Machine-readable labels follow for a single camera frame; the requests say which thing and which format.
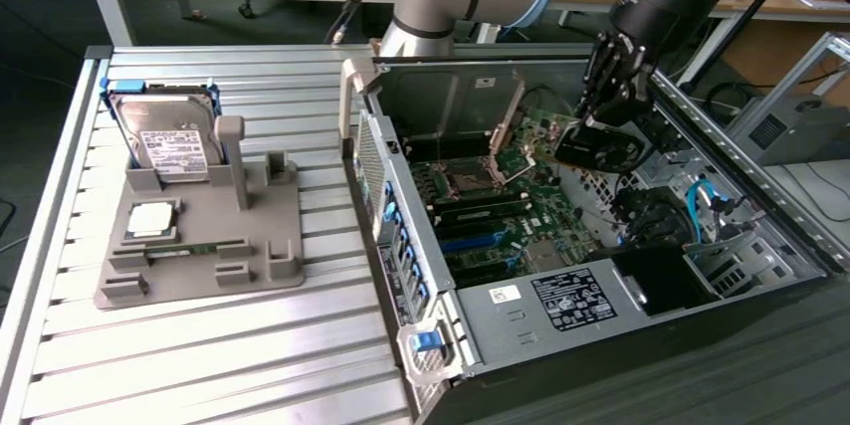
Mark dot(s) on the metal socket cover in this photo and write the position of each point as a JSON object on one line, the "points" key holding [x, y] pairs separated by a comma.
{"points": [[511, 168]]}

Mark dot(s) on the green RAM stick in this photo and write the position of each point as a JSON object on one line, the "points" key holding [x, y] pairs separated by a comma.
{"points": [[185, 249]]}

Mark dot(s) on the aluminium profile frame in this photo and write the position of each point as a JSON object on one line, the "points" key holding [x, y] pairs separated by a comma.
{"points": [[838, 44]]}

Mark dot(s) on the grey disk bay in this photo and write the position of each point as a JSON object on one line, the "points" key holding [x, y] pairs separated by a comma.
{"points": [[736, 266]]}

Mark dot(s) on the grey power supply unit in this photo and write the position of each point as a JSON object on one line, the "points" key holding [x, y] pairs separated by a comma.
{"points": [[517, 325]]}

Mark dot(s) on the hard disk with blue bracket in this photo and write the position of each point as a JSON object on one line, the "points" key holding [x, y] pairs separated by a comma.
{"points": [[172, 141]]}

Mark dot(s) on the silver CPU chip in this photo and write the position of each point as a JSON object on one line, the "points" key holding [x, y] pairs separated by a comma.
{"points": [[150, 220]]}

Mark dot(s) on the grey plastic parts rack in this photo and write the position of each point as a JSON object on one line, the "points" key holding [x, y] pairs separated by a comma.
{"points": [[198, 226]]}

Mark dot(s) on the green motherboard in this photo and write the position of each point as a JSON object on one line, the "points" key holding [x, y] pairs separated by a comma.
{"points": [[551, 226]]}

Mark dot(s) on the grey computer tower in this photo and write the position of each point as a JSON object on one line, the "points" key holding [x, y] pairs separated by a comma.
{"points": [[809, 136]]}

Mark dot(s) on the metal drive cage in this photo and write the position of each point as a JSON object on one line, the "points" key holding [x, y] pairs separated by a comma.
{"points": [[591, 186]]}

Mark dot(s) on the blue slot clip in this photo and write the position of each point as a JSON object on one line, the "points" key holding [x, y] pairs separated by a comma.
{"points": [[419, 276], [425, 296], [411, 253], [392, 211], [401, 233], [386, 191]]}

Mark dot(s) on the open grey PC case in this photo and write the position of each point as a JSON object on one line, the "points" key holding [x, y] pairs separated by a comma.
{"points": [[368, 166]]}

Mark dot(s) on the CPU socket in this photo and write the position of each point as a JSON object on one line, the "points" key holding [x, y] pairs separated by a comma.
{"points": [[468, 178]]}

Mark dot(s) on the black stand pole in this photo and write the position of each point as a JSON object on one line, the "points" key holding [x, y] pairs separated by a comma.
{"points": [[743, 22]]}

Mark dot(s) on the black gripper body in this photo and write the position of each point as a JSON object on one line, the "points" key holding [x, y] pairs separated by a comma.
{"points": [[663, 12]]}

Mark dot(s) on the black RAM stick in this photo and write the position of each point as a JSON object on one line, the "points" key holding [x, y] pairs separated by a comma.
{"points": [[484, 213]]}

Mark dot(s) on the green expansion card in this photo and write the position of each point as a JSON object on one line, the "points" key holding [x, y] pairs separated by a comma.
{"points": [[597, 151]]}

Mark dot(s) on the blue case release latch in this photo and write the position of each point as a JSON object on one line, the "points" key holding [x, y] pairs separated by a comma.
{"points": [[424, 343]]}

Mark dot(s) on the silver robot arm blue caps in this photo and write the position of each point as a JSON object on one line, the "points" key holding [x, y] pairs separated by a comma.
{"points": [[431, 2]]}

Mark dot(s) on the black caster wheel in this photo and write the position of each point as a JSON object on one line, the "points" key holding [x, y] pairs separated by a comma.
{"points": [[246, 9]]}

